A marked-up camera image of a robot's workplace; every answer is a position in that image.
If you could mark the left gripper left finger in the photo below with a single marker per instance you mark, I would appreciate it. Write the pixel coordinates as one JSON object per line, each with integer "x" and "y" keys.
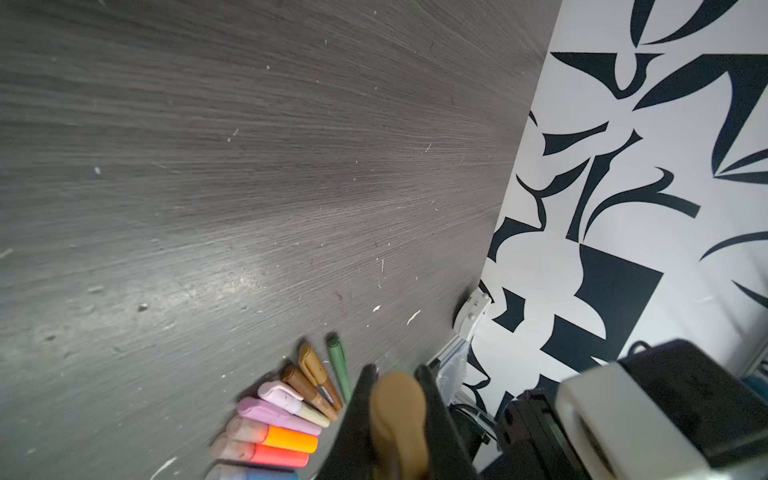
{"x": 352, "y": 454}

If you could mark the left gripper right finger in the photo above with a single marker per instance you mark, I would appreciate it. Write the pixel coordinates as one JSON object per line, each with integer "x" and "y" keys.
{"x": 447, "y": 457}

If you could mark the brown pen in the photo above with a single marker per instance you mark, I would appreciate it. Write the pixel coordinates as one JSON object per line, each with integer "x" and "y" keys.
{"x": 295, "y": 378}

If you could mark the dark tan pen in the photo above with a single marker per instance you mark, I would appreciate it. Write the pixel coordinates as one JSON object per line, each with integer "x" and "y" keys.
{"x": 313, "y": 369}

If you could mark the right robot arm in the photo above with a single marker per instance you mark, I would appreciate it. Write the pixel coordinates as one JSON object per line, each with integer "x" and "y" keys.
{"x": 666, "y": 412}

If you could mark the pink cream marker pen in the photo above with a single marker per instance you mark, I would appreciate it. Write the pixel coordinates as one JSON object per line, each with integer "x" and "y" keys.
{"x": 285, "y": 397}

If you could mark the orange marker pen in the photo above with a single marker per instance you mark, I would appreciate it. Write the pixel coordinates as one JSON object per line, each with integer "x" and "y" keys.
{"x": 260, "y": 433}

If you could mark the red marker pen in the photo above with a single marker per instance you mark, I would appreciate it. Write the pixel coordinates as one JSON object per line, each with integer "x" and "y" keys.
{"x": 225, "y": 448}

